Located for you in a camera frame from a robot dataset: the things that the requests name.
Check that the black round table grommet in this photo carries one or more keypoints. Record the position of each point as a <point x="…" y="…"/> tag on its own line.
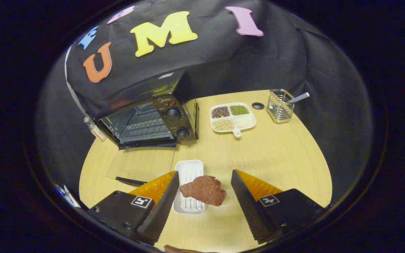
<point x="258" y="105"/>

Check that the white divided bean plate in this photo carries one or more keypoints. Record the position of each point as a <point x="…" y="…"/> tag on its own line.
<point x="239" y="121"/>

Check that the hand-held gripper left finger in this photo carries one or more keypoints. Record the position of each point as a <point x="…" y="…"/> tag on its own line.
<point x="162" y="211"/>

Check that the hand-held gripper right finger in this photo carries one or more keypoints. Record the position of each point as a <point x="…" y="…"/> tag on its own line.
<point x="250" y="207"/>

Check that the small clear bottle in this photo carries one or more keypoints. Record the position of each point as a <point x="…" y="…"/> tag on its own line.
<point x="95" y="130"/>

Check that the white rectangular tray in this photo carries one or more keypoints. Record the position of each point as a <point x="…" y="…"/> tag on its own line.
<point x="188" y="170"/>

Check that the brown steak piece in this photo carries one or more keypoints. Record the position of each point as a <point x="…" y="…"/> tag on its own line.
<point x="204" y="189"/>

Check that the black toaster oven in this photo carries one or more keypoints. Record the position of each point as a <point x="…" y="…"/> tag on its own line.
<point x="174" y="102"/>

